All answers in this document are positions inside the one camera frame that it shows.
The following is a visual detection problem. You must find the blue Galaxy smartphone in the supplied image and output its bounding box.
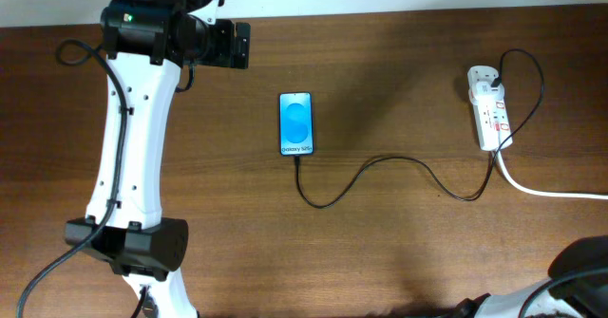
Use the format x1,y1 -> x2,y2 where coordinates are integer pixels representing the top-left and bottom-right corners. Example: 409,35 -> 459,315
278,92 -> 314,156

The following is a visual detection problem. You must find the black USB charging cable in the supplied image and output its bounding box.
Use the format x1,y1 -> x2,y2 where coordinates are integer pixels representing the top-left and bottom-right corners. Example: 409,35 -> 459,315
293,47 -> 545,210

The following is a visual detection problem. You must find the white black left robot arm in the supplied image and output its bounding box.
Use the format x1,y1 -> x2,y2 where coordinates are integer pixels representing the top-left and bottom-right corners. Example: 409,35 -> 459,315
65,0 -> 251,317

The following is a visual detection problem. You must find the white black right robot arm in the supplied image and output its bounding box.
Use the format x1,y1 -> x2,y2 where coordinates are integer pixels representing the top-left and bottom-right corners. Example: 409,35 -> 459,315
447,235 -> 607,318

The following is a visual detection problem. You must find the white power strip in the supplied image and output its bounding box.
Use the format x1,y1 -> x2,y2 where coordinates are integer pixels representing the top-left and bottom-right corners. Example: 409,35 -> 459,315
467,65 -> 513,151

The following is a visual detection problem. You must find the white power strip cord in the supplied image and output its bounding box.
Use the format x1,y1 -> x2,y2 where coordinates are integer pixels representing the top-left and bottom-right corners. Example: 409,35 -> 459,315
493,147 -> 608,201

